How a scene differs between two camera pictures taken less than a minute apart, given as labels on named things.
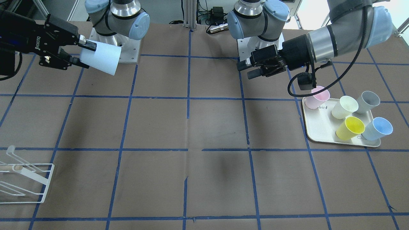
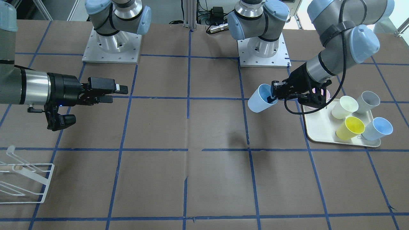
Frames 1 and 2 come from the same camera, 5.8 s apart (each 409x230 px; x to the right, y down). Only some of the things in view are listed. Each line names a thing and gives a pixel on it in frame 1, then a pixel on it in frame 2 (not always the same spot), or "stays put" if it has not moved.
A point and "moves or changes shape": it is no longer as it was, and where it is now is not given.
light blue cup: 105,58 moves or changes shape
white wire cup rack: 26,183 stays put
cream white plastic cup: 346,105 stays put
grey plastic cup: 368,100 stays put
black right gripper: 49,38 to 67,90
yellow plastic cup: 350,129 stays put
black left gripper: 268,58 to 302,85
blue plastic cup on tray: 378,128 stays put
